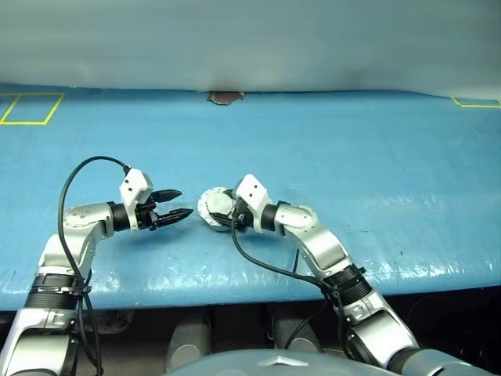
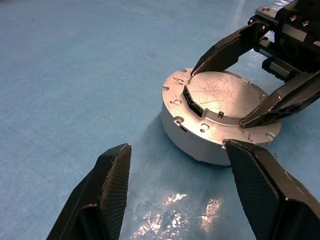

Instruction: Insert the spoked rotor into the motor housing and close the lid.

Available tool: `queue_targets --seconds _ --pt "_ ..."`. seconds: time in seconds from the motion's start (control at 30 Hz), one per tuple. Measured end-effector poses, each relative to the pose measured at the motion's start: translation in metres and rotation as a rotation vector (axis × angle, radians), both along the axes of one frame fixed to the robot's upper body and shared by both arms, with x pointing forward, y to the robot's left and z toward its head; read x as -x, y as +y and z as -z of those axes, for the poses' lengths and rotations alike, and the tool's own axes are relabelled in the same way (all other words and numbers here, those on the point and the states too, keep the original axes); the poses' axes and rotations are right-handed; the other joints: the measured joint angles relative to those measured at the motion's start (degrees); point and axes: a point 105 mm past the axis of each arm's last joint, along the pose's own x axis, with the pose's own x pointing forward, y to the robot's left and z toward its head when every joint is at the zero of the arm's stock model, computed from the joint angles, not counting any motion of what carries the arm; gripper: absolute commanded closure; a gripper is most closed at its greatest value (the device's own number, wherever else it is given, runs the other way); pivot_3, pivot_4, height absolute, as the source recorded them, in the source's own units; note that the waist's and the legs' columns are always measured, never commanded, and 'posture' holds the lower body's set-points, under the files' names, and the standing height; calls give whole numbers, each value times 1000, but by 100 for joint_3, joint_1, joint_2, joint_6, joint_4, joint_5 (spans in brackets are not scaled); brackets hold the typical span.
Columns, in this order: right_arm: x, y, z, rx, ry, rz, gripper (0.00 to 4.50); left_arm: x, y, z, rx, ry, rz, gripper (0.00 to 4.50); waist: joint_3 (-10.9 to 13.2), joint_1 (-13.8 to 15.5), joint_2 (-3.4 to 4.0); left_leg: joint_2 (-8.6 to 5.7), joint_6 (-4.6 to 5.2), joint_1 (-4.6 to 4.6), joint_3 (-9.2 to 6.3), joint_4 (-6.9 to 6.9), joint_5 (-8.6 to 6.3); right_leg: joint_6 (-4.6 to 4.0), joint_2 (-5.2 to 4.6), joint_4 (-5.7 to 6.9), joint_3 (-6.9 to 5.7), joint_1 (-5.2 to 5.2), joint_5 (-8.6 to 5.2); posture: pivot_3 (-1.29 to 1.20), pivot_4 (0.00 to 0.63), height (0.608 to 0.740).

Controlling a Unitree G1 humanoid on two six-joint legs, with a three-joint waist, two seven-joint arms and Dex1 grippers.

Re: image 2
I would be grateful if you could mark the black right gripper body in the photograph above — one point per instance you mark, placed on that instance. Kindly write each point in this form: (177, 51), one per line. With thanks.
(295, 32)

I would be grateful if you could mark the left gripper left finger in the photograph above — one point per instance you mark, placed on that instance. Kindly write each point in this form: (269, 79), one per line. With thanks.
(100, 190)

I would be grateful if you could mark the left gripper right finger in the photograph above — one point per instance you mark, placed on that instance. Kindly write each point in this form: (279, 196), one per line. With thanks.
(270, 195)

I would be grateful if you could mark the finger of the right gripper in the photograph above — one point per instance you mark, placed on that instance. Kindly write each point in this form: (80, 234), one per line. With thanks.
(287, 100)
(225, 52)

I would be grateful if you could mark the silver round motor cover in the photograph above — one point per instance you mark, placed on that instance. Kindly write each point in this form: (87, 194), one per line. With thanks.
(225, 95)

